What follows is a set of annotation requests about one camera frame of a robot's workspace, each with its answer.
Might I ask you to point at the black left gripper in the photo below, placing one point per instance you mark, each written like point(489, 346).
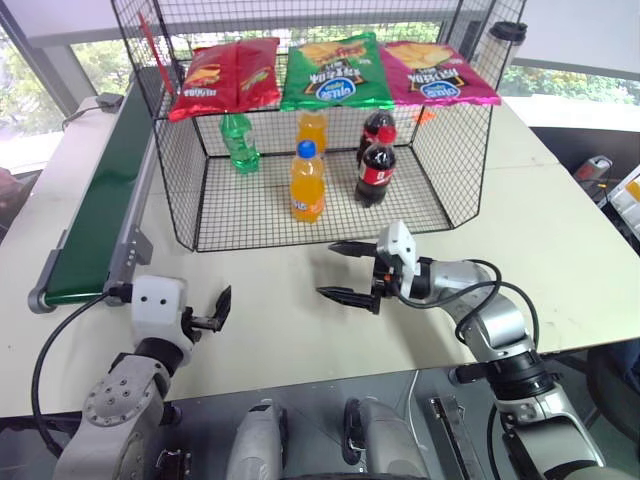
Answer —
point(194, 324)

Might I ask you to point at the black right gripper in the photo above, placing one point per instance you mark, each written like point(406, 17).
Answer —
point(386, 280)

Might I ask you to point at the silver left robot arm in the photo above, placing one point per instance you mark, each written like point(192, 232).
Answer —
point(120, 400)

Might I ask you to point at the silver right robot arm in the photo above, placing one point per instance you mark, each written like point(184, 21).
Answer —
point(500, 320)

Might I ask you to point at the green conveyor belt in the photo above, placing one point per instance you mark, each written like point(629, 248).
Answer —
point(125, 255)
point(100, 200)

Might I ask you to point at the orange soda bottle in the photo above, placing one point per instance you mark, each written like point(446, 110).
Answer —
point(307, 185)
point(312, 127)

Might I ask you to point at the cola bottle red cap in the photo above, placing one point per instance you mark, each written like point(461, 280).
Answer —
point(375, 175)
point(372, 125)

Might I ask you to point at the grey rounded robot leg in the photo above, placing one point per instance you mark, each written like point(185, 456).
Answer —
point(385, 440)
point(257, 440)

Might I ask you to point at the green soda bottle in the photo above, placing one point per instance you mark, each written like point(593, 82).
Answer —
point(241, 145)

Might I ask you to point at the small orange tag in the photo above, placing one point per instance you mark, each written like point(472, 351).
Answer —
point(425, 116)

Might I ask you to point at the black metal bar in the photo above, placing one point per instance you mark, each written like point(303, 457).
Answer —
point(450, 440)

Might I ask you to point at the green chips bag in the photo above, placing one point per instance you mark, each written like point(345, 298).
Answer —
point(335, 75)

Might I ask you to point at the pink chips bag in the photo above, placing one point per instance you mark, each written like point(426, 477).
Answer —
point(435, 75)

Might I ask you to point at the red chips bag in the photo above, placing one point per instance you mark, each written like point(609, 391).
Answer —
point(225, 75)

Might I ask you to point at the dark maroon object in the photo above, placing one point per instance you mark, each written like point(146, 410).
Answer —
point(12, 200)

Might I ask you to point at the grey power adapter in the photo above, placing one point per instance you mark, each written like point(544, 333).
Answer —
point(108, 100)

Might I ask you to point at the red tag strip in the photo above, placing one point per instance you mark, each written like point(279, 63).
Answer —
point(159, 60)

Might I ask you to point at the red grey device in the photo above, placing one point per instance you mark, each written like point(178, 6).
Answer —
point(594, 170)

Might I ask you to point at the grey cup black lid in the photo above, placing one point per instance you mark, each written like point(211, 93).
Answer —
point(500, 55)

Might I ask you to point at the black chair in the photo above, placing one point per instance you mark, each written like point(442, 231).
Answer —
point(615, 380)

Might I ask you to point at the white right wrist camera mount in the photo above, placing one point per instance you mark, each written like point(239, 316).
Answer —
point(400, 245)

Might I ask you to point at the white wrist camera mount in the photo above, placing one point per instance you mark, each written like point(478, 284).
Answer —
point(157, 305)
point(400, 245)

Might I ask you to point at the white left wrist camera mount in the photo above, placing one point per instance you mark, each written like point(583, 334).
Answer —
point(157, 305)

